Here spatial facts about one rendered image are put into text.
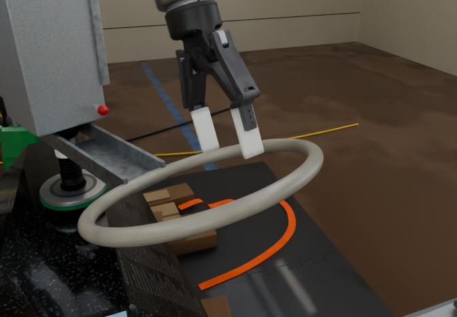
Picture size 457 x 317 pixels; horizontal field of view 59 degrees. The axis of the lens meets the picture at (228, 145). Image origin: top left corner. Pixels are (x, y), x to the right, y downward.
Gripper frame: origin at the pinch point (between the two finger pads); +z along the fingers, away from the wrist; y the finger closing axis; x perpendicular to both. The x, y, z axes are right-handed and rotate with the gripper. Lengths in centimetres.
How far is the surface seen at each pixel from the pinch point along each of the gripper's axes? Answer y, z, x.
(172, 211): 167, 58, -34
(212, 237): 153, 77, -48
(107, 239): 10.0, 9.0, 19.3
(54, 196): 87, 13, 23
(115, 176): 43.5, 6.1, 9.8
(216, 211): -1.2, 8.1, 5.2
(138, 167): 53, 8, 2
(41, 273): 64, 28, 32
